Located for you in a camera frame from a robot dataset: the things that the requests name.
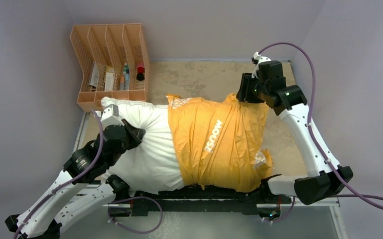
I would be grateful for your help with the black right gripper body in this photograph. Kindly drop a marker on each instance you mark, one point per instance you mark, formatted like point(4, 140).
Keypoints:
point(252, 90)

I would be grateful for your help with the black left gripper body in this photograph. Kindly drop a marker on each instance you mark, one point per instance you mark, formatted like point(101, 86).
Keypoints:
point(131, 141)

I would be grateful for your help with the white pillow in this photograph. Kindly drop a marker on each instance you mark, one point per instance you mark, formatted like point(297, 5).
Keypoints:
point(152, 166)

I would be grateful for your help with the orange Mickey Mouse pillowcase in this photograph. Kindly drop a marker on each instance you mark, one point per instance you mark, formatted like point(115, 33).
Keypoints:
point(220, 143)

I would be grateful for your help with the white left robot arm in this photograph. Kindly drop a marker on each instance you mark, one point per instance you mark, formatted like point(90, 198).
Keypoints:
point(55, 211)

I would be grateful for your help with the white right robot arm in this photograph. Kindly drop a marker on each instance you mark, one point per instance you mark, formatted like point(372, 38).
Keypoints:
point(325, 176)

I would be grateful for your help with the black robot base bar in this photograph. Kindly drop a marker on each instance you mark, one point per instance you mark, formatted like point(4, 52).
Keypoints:
point(194, 199)

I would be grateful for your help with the beige paper card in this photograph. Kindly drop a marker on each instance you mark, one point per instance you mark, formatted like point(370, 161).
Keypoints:
point(109, 77)

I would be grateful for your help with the teal and orange tube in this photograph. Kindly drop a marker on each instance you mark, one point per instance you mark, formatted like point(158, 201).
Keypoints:
point(124, 80)

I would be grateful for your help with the white paper booklet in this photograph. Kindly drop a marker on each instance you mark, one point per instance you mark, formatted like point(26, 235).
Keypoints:
point(94, 76)

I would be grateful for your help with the red and black bottle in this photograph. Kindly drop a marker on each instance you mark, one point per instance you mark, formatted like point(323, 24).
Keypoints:
point(140, 71)

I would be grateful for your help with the pink plastic file organizer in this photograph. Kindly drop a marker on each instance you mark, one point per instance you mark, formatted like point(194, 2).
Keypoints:
point(110, 45)

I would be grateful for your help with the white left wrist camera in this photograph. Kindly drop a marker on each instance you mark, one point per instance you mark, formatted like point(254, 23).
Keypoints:
point(110, 116)

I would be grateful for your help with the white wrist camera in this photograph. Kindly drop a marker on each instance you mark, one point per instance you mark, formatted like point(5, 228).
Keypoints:
point(257, 59)
point(110, 116)

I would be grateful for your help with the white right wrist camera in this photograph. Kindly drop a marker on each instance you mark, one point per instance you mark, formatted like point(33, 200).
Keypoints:
point(257, 59)

